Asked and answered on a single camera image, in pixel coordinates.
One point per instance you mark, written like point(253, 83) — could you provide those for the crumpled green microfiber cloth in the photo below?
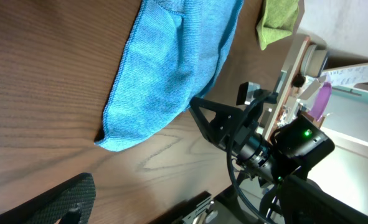
point(277, 22)

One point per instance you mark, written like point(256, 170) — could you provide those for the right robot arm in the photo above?
point(283, 161)

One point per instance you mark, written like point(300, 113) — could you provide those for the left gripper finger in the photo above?
point(69, 202)

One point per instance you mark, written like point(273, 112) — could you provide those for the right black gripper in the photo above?
point(234, 130)

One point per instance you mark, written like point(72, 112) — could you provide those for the blue microfiber cloth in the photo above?
point(175, 51)

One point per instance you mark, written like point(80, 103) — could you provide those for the background shelf clutter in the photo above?
point(295, 85)

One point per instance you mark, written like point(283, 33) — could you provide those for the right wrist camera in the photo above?
point(249, 91)

